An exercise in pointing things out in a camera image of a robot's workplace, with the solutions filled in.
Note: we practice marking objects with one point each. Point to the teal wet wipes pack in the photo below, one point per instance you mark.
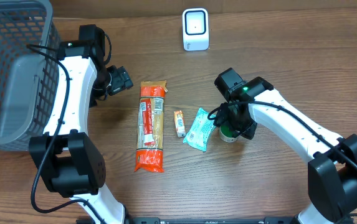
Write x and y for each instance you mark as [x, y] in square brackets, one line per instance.
[200, 131]

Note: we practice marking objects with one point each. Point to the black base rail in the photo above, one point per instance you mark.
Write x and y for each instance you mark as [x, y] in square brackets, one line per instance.
[155, 220]

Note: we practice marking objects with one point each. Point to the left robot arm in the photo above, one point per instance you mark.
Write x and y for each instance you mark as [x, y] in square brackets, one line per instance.
[70, 168]

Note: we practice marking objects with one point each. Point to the green lid jar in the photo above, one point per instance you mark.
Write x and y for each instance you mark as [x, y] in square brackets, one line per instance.
[227, 134]

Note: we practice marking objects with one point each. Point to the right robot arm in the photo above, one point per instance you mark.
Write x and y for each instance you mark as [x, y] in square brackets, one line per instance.
[331, 159]

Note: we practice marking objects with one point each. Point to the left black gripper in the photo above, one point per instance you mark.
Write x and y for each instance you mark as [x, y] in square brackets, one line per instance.
[122, 82]

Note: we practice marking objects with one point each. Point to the white barcode scanner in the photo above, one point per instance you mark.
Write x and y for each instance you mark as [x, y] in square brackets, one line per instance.
[195, 23]

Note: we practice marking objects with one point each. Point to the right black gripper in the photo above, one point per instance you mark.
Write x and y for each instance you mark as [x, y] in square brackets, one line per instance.
[248, 129]

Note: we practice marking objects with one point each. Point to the small orange snack box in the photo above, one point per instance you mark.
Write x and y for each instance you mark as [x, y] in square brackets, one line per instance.
[179, 124]

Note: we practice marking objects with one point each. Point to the grey plastic mesh basket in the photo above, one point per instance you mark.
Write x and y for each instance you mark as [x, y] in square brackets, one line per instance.
[28, 81]

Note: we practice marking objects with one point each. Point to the orange spaghetti packet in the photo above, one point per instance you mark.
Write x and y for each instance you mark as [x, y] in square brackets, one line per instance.
[149, 147]

